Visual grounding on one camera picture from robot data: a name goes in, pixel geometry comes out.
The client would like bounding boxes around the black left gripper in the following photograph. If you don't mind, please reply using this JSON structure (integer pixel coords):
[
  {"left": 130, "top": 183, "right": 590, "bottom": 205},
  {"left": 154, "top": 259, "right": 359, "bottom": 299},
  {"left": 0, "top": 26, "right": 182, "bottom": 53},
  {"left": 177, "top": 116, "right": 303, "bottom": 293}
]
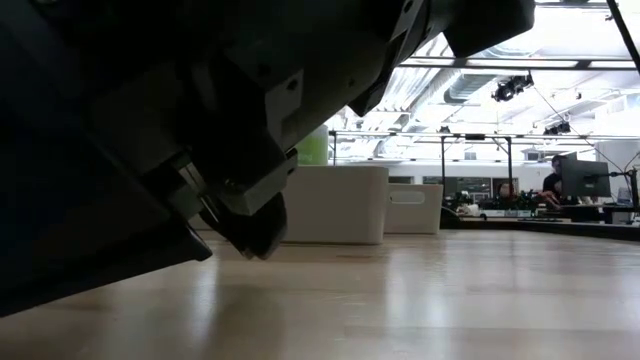
[{"left": 0, "top": 0, "right": 436, "bottom": 264}]

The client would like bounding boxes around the wide grey plastic bin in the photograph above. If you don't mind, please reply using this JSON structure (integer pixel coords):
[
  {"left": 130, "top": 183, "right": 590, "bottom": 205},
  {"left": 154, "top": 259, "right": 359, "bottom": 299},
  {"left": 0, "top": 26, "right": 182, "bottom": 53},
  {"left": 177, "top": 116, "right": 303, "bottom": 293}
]
[{"left": 281, "top": 165, "right": 390, "bottom": 246}]

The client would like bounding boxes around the green wipes canister white lid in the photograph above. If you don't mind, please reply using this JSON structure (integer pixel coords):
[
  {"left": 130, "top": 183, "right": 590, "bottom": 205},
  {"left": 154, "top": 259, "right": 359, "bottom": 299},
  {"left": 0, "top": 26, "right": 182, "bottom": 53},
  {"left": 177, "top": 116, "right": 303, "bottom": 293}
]
[{"left": 294, "top": 124, "right": 330, "bottom": 167}]

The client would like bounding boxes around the grey plastic bin with slots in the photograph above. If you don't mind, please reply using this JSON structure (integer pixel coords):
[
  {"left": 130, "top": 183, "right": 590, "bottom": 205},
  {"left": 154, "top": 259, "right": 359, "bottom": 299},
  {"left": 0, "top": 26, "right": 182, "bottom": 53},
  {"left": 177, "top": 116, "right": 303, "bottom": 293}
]
[{"left": 384, "top": 182, "right": 444, "bottom": 235}]

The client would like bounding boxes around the black spotlight cluster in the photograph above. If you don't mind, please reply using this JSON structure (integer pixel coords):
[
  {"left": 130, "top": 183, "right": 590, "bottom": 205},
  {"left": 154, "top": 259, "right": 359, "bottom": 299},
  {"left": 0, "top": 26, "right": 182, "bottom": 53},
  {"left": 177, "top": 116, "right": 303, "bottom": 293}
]
[{"left": 491, "top": 73, "right": 535, "bottom": 104}]

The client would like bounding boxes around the standing person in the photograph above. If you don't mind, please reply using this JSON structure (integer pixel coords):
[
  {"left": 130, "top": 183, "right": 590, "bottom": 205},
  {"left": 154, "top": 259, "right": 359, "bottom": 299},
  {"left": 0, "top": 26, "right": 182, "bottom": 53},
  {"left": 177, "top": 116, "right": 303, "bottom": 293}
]
[{"left": 541, "top": 154, "right": 570, "bottom": 207}]

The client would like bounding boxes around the overhead LED light bar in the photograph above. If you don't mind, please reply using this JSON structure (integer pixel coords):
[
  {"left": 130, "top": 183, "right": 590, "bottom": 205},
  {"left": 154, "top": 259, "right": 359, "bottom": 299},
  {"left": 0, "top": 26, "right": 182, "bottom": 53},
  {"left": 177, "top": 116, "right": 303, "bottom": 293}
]
[{"left": 398, "top": 55, "right": 640, "bottom": 70}]

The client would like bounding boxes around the black computer monitor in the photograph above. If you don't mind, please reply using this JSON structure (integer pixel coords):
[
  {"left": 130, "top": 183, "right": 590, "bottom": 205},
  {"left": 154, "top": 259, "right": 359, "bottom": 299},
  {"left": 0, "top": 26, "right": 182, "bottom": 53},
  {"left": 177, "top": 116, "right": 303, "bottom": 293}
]
[{"left": 558, "top": 158, "right": 612, "bottom": 199}]

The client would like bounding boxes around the black metal table frame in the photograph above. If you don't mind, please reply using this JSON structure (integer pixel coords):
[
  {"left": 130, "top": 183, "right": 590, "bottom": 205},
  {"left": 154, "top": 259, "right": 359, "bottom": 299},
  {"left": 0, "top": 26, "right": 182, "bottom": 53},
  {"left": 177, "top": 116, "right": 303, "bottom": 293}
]
[{"left": 329, "top": 130, "right": 515, "bottom": 201}]

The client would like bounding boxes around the silver ventilation duct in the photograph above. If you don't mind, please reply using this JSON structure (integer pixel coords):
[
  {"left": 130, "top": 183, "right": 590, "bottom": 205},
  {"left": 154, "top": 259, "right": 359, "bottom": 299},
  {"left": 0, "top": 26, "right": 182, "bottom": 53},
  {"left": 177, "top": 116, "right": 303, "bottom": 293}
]
[{"left": 442, "top": 47, "right": 516, "bottom": 104}]

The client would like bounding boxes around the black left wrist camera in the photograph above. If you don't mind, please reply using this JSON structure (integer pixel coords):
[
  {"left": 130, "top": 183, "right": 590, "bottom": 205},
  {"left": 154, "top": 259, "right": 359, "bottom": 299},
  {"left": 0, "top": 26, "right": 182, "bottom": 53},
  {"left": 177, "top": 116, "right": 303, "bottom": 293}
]
[{"left": 442, "top": 0, "right": 537, "bottom": 59}]

